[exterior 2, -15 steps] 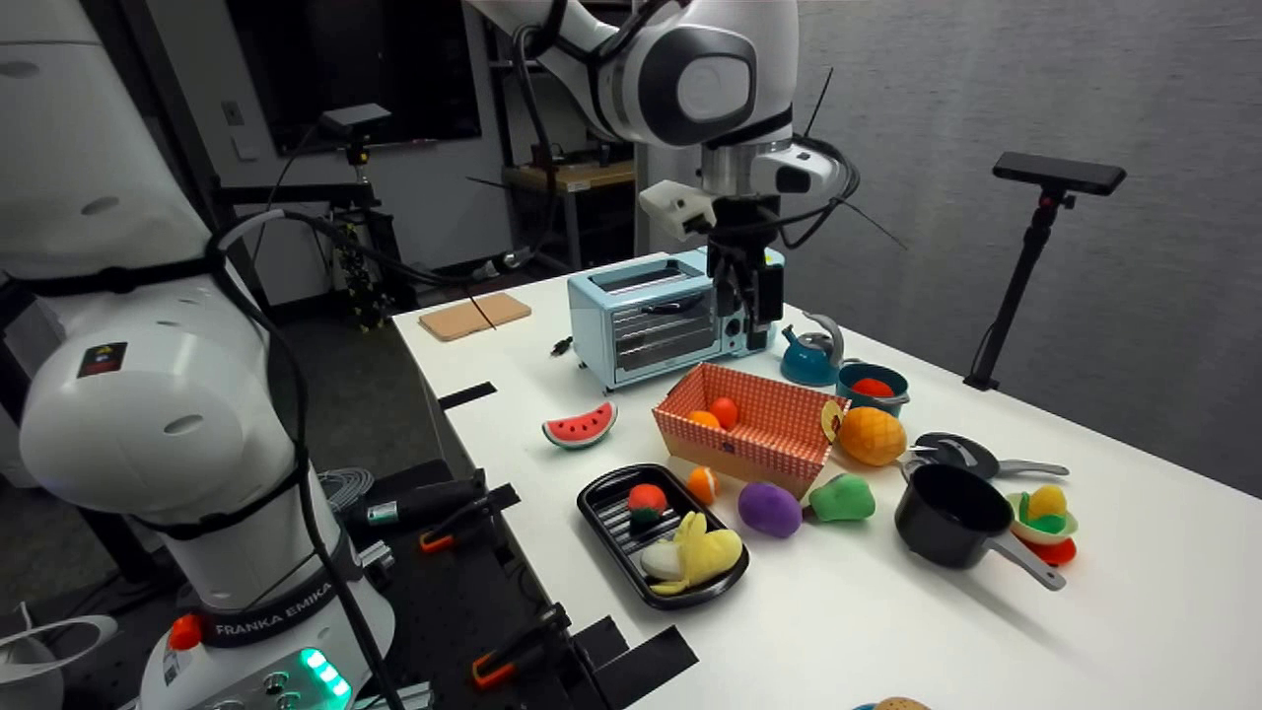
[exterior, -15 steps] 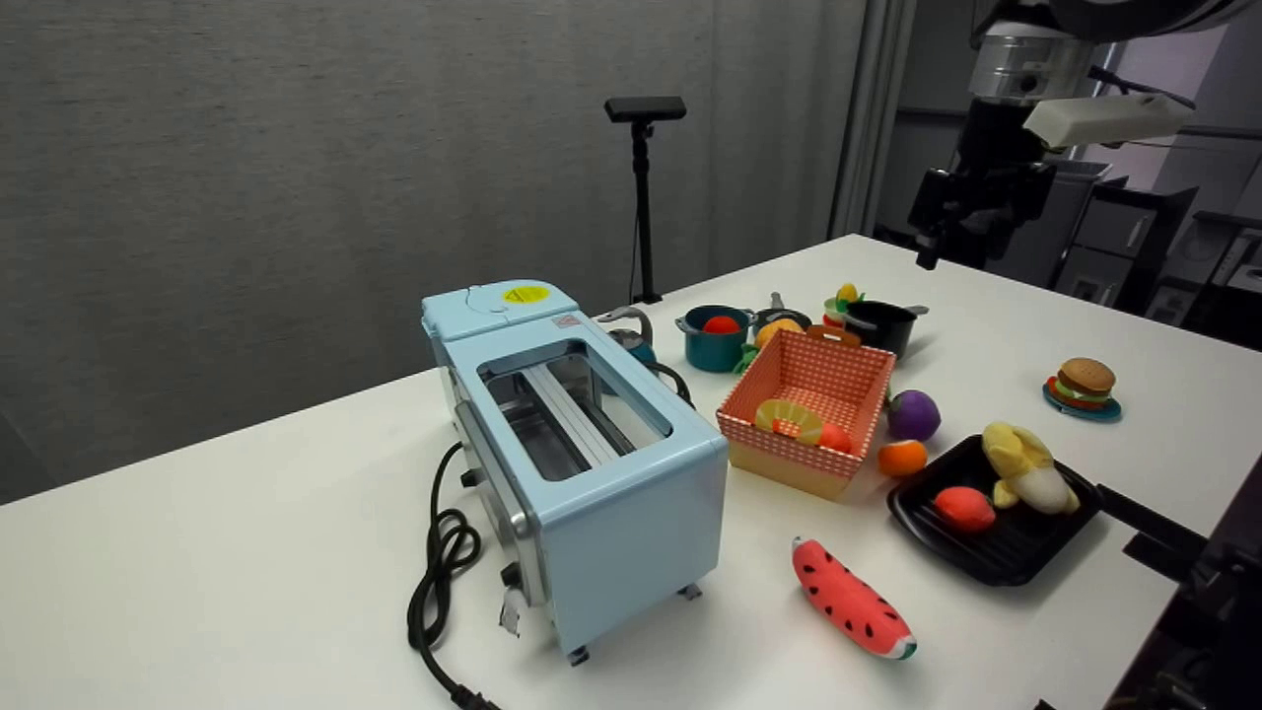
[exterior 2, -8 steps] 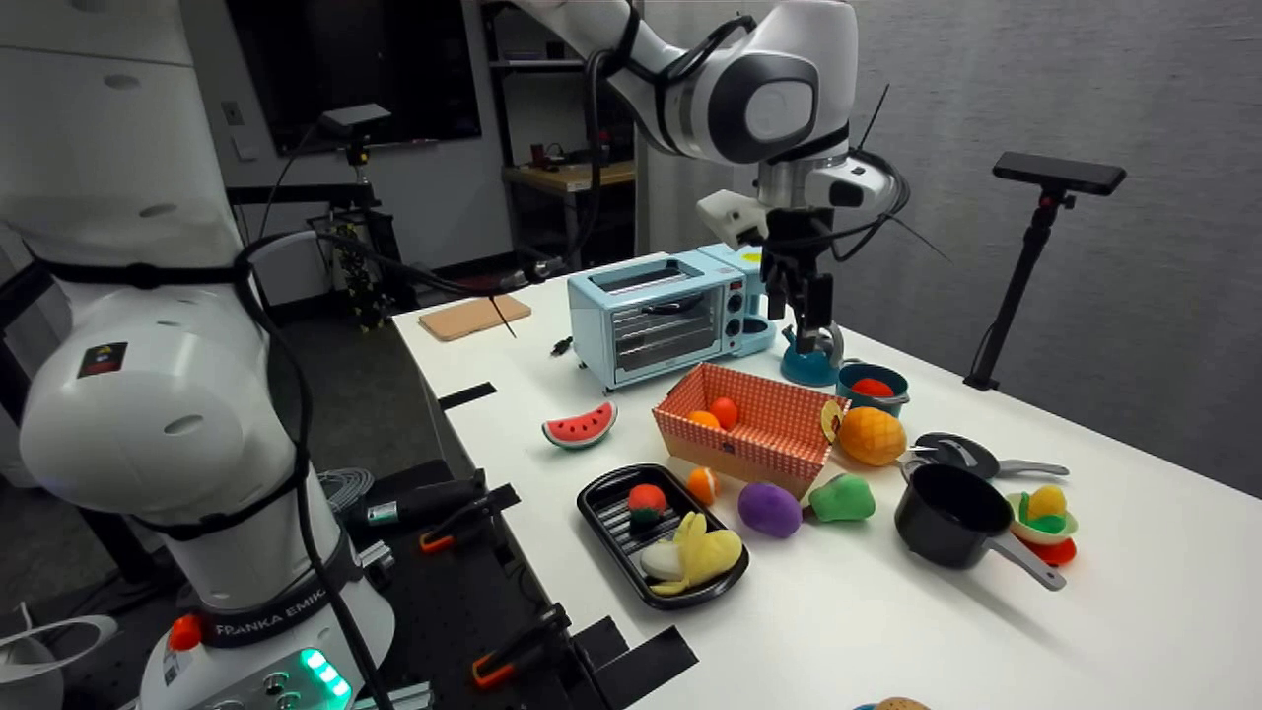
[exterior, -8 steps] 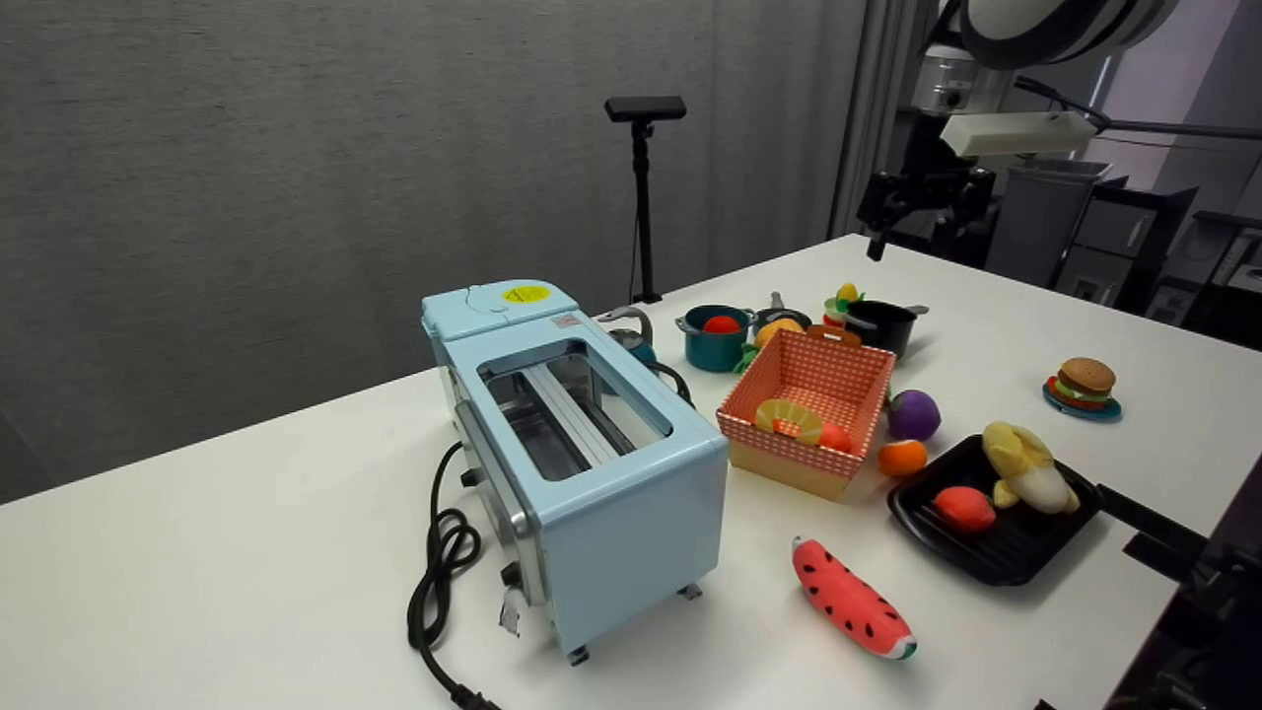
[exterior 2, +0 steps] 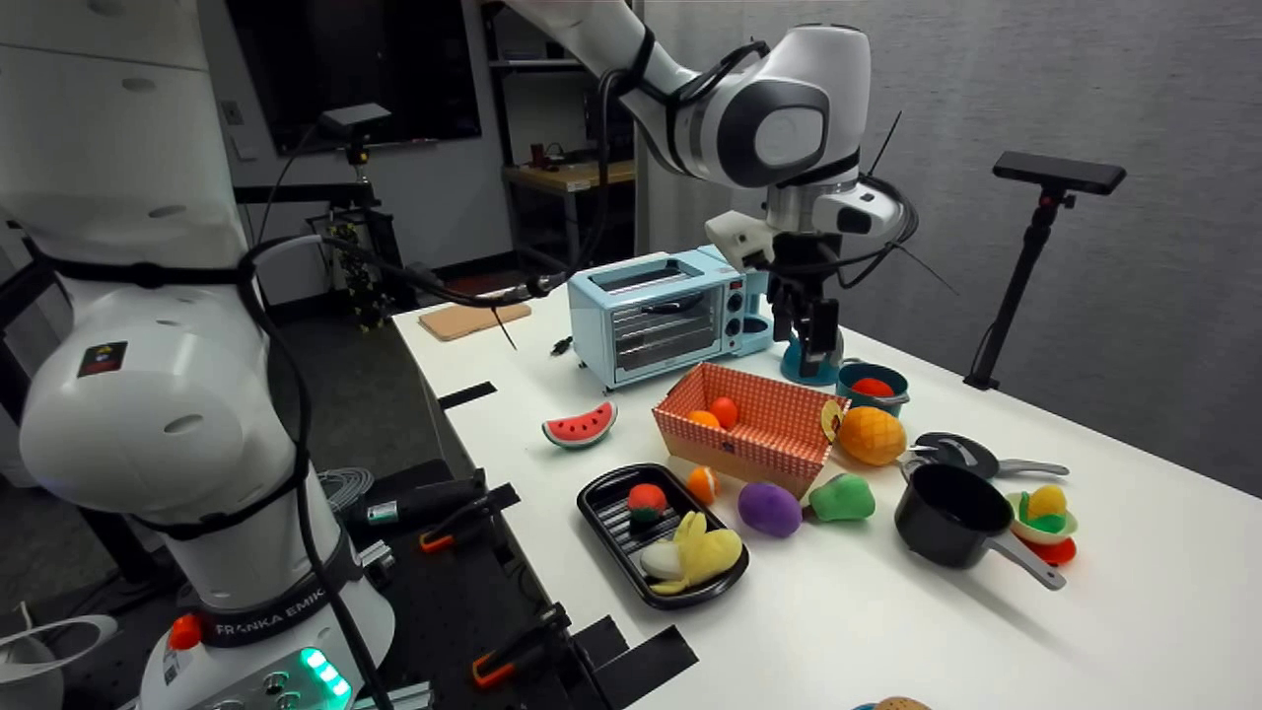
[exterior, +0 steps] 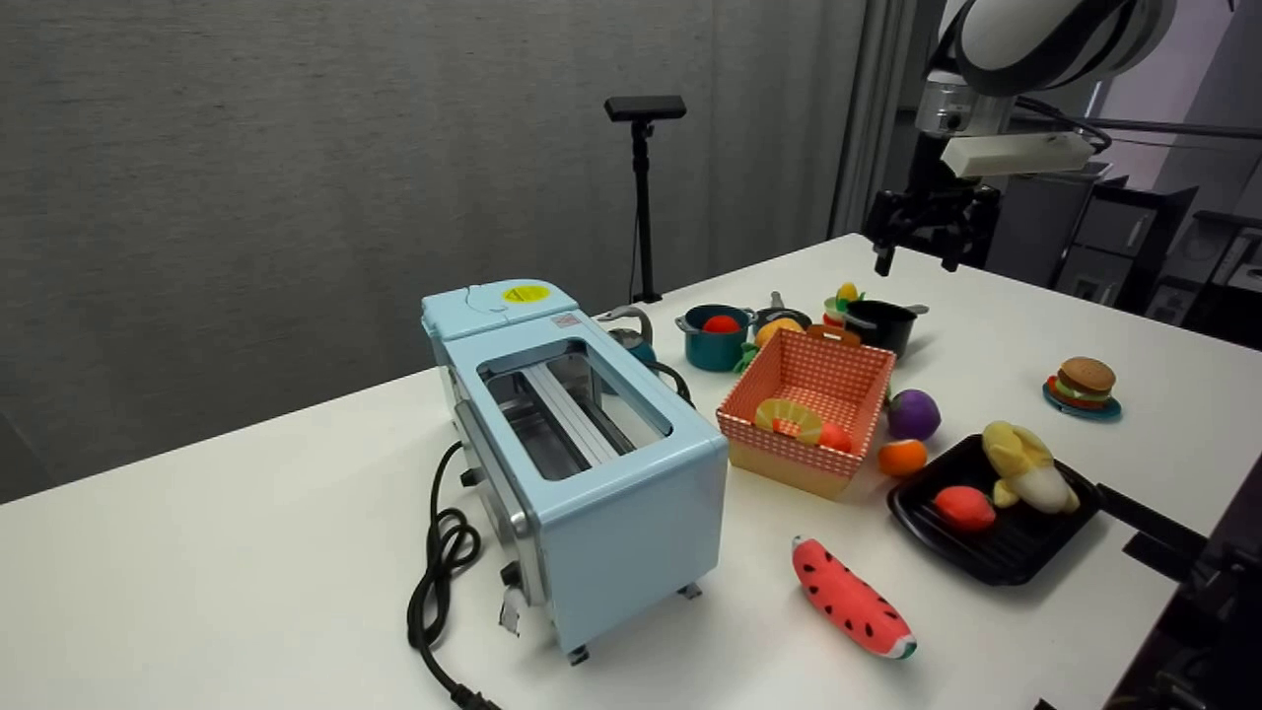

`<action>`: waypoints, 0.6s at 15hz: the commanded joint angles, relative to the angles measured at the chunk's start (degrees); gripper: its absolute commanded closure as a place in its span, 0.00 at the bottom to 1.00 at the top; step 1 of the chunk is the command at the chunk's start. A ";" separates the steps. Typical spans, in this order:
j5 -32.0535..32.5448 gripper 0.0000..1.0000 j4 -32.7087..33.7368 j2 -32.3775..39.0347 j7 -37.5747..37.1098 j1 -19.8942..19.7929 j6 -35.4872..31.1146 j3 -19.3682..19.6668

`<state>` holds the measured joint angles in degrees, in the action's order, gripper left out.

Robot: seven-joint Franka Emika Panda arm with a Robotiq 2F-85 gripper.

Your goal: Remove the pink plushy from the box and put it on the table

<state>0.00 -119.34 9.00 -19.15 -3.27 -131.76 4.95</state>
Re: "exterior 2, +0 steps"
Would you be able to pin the orange fruit plush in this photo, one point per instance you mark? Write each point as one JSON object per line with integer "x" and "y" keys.
{"x": 702, "y": 419}

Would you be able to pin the small black frying pan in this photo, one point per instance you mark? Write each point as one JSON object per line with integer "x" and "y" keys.
{"x": 951, "y": 453}

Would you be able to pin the wooden cutting board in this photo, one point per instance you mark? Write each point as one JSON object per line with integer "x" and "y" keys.
{"x": 459, "y": 319}

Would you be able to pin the teal toy pot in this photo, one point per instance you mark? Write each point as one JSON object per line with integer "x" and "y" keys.
{"x": 873, "y": 399}

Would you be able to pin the black camera on tripod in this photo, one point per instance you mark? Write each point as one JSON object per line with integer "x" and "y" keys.
{"x": 1057, "y": 169}

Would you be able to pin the black camera on jointed stand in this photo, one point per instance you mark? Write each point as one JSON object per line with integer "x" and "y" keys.
{"x": 355, "y": 117}

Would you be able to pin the short black tape strip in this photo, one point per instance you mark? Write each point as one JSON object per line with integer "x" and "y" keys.
{"x": 468, "y": 390}

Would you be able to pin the yellow banana plush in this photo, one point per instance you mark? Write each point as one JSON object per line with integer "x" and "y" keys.
{"x": 710, "y": 548}

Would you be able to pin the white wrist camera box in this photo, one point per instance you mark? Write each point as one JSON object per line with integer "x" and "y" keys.
{"x": 734, "y": 236}

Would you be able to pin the dark wall screen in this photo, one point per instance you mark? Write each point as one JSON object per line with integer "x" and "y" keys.
{"x": 355, "y": 65}

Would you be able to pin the white garlic plush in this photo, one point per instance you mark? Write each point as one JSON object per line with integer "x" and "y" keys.
{"x": 661, "y": 560}

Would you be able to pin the yellow green red toy stack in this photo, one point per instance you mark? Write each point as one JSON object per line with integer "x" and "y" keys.
{"x": 1045, "y": 515}

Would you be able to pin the light blue toaster oven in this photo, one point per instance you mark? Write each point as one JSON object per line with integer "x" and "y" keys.
{"x": 655, "y": 319}

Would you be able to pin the black flat bracket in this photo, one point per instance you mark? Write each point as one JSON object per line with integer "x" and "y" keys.
{"x": 644, "y": 662}

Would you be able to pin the large peeled orange plush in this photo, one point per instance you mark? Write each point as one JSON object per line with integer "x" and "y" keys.
{"x": 870, "y": 436}

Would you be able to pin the teal toy kettle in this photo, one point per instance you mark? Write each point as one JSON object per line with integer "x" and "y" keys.
{"x": 803, "y": 369}

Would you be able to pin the watermelon slice plush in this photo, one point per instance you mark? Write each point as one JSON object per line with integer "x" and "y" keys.
{"x": 579, "y": 427}

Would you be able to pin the red round knob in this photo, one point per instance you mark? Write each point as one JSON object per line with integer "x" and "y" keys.
{"x": 185, "y": 631}

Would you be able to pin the black plastic tray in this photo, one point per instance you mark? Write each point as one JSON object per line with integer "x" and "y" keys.
{"x": 606, "y": 515}

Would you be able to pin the toy burger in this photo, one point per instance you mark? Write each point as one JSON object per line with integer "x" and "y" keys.
{"x": 894, "y": 703}

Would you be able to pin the small orange carrot plush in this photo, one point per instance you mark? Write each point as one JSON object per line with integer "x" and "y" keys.
{"x": 698, "y": 481}

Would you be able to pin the small red toy tomato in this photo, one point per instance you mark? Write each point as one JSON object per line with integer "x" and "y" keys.
{"x": 873, "y": 386}

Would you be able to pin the grey curtain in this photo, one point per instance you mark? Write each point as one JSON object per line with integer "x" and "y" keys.
{"x": 1050, "y": 81}

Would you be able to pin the red tomato plush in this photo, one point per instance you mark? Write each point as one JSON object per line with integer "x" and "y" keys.
{"x": 647, "y": 499}

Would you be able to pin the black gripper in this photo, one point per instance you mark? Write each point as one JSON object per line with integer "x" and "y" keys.
{"x": 807, "y": 269}

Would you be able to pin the purple eggplant plush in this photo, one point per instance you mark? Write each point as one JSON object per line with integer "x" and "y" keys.
{"x": 769, "y": 511}

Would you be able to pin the orange plastic basket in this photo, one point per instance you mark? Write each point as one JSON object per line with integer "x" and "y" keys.
{"x": 774, "y": 438}

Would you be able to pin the black robot mount platform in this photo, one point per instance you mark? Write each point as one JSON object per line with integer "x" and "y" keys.
{"x": 448, "y": 593}

